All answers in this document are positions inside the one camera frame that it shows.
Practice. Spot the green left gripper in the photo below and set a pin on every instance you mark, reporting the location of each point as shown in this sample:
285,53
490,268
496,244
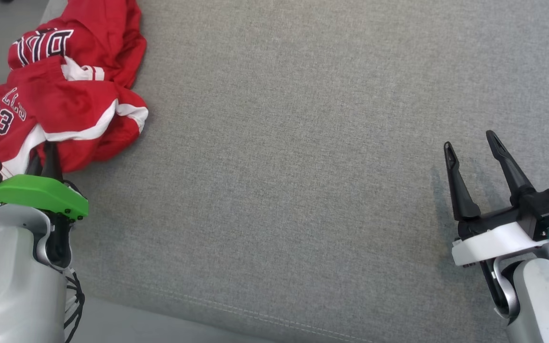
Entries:
31,190

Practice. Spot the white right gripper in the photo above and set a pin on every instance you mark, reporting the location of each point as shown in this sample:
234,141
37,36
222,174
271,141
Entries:
493,240

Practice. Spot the red basketball shorts white trim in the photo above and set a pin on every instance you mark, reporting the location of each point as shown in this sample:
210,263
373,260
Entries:
65,109

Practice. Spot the grey fabric sofa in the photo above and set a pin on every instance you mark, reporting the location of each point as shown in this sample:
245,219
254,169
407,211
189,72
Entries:
303,166

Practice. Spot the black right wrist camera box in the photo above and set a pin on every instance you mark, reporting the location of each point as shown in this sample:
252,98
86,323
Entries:
543,209

